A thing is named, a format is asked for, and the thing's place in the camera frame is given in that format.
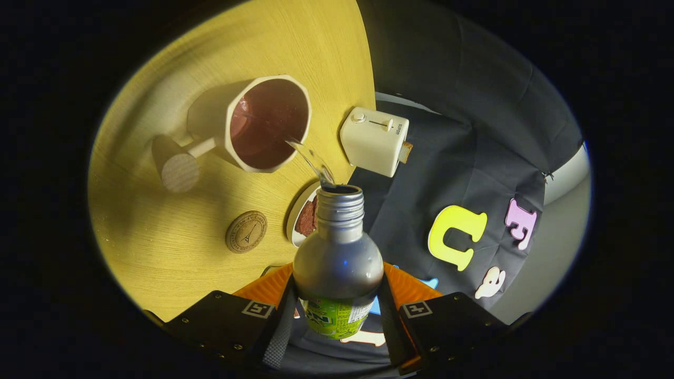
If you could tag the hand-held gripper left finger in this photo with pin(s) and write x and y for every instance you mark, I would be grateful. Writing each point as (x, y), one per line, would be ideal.
(279, 337)

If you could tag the white plate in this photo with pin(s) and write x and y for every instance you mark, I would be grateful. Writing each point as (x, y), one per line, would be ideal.
(293, 223)

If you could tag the silver bottle with green label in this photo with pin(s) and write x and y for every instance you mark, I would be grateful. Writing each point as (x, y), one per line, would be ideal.
(337, 263)

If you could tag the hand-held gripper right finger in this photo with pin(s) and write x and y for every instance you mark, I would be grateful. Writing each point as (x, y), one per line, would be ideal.
(392, 331)

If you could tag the brown meat slice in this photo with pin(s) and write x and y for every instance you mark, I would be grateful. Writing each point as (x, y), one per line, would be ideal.
(306, 218)

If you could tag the white toaster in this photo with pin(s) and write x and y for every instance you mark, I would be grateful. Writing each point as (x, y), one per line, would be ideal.
(371, 142)

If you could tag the brown toast slice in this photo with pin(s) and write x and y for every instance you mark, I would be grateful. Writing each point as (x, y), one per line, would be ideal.
(406, 152)

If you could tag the cream cup with maroon inside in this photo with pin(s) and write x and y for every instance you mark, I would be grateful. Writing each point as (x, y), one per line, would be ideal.
(208, 113)

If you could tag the clear juice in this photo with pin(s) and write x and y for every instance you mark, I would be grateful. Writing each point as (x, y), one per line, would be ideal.
(315, 160)

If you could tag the round cork coaster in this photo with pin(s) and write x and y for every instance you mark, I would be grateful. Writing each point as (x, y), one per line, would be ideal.
(246, 232)

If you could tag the black backdrop cloth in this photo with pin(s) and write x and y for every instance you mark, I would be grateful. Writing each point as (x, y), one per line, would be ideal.
(447, 131)

